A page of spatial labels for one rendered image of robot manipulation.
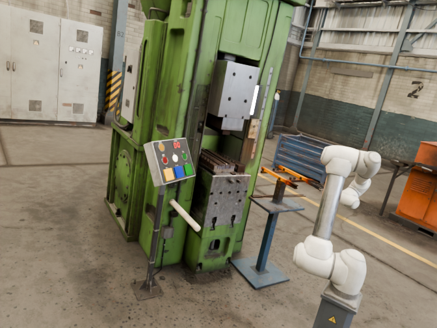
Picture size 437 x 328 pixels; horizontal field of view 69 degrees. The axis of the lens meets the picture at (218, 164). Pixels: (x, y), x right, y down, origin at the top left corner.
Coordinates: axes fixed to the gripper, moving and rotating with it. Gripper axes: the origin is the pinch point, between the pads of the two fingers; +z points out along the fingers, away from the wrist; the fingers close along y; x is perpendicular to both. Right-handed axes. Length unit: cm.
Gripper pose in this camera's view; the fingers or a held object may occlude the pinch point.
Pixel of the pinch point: (313, 182)
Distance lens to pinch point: 270.5
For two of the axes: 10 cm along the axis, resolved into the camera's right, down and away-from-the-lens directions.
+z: -5.2, -3.3, 7.9
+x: 1.8, -9.4, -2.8
